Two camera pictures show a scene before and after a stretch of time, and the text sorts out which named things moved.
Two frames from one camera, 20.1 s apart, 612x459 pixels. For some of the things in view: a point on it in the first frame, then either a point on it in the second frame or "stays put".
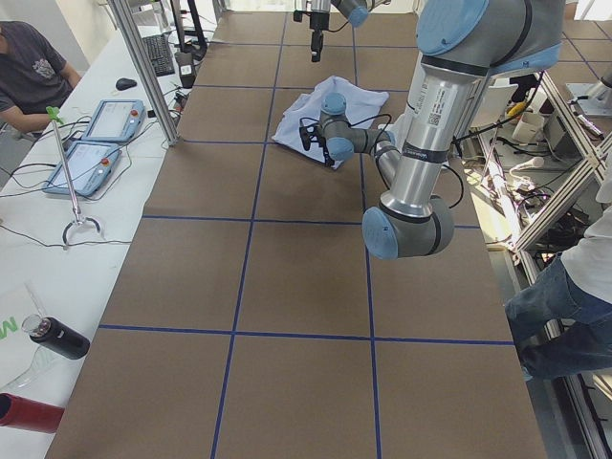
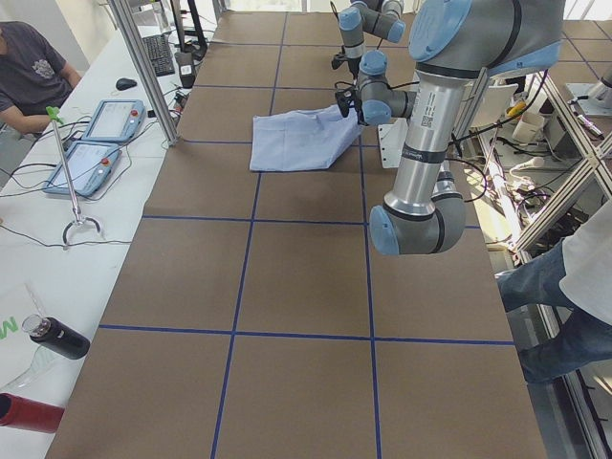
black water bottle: (56, 335) stays put
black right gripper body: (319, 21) to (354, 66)
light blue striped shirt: (362, 107) to (307, 139)
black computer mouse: (123, 84) stays put
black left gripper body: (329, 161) to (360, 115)
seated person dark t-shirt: (34, 79) stays put
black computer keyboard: (161, 54) stays put
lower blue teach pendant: (89, 165) stays put
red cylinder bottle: (24, 413) stays put
